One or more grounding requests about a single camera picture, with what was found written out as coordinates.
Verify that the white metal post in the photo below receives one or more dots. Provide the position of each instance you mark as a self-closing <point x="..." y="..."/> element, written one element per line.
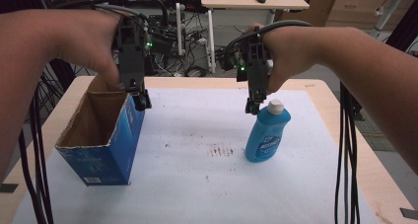
<point x="180" y="30"/>

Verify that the white table mat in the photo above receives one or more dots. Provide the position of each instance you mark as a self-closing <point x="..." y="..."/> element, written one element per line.
<point x="197" y="184"/>

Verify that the black tape strip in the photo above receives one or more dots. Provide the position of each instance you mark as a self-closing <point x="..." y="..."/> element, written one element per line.
<point x="8" y="187"/>
<point x="409" y="213"/>

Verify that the dark curtain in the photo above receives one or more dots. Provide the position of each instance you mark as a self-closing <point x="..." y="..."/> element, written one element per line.
<point x="407" y="30"/>

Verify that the blue bottle with white cap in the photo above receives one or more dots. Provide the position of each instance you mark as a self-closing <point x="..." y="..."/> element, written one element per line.
<point x="266" y="138"/>

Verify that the beige cardboard box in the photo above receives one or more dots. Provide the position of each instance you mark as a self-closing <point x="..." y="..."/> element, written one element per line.
<point x="361" y="10"/>

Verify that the blue cardboard box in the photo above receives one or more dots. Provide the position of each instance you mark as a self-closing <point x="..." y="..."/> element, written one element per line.
<point x="105" y="164"/>

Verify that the brown cardboard box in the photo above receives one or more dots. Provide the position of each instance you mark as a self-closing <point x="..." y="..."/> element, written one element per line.
<point x="318" y="3"/>

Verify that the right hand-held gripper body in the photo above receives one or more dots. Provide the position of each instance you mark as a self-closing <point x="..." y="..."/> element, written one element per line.
<point x="258" y="72"/>

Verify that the person's left hand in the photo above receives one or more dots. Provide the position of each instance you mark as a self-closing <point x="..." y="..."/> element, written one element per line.
<point x="85" y="43"/>

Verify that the wooden desk with white legs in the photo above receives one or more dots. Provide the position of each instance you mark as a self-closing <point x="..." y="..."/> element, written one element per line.
<point x="282" y="2"/>

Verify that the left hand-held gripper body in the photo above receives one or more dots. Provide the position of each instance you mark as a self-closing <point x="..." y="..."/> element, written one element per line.
<point x="131" y="66"/>

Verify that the person's right hand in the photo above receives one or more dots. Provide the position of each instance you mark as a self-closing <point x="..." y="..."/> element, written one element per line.
<point x="289" y="53"/>

